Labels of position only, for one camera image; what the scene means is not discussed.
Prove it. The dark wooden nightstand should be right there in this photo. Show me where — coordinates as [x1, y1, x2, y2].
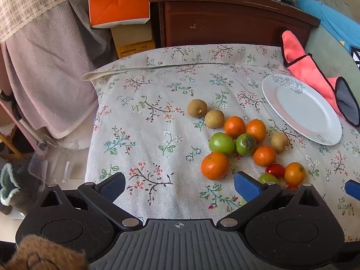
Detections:
[148, 0, 321, 48]

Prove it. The green jujube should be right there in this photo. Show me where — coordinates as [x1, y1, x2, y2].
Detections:
[236, 133, 257, 156]
[258, 173, 280, 186]
[209, 133, 236, 155]

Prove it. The pink metal rack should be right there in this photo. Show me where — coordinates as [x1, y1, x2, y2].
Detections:
[0, 90, 48, 156]

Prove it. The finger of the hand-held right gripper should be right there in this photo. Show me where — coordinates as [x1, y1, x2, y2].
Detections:
[345, 179, 360, 201]

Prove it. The green fuzzy cloth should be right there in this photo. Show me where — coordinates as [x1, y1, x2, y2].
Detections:
[0, 162, 27, 207]

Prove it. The pink waffle fabric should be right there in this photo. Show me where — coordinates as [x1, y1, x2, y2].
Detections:
[0, 1, 113, 140]

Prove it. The clear plastic bin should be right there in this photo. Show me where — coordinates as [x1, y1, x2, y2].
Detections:
[27, 146, 90, 187]

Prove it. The brown plush toy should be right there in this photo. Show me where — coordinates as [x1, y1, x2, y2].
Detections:
[0, 234, 88, 270]

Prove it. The white plate with line drawing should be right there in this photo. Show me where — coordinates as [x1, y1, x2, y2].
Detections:
[261, 74, 343, 146]

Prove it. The checked curtain with lace edge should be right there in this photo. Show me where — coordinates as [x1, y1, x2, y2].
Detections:
[0, 0, 93, 43]

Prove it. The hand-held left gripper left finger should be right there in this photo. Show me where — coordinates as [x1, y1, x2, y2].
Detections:
[36, 172, 142, 230]

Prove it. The grey cloth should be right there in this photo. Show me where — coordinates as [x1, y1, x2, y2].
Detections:
[70, 1, 113, 59]

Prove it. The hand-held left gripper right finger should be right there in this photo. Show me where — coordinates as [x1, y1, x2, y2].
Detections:
[216, 171, 324, 230]

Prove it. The green bed sheet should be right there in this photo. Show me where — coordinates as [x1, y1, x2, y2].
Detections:
[297, 0, 360, 96]

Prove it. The blue printed blanket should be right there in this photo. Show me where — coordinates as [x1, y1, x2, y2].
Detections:
[283, 0, 360, 71]

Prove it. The yellow cardboard box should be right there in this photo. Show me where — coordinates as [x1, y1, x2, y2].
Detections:
[110, 22, 156, 60]

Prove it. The brown longan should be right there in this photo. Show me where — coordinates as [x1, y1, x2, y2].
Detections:
[187, 99, 208, 118]
[204, 110, 225, 129]
[270, 132, 289, 153]

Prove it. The floral tablecloth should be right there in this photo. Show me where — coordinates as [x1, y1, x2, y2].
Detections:
[81, 43, 360, 244]

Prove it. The small orange mandarin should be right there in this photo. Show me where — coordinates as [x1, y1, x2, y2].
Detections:
[284, 162, 306, 186]
[224, 116, 246, 138]
[201, 152, 229, 180]
[253, 146, 277, 167]
[246, 119, 267, 143]

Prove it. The pink cloth with black trim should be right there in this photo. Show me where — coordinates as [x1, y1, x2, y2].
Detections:
[281, 30, 360, 126]

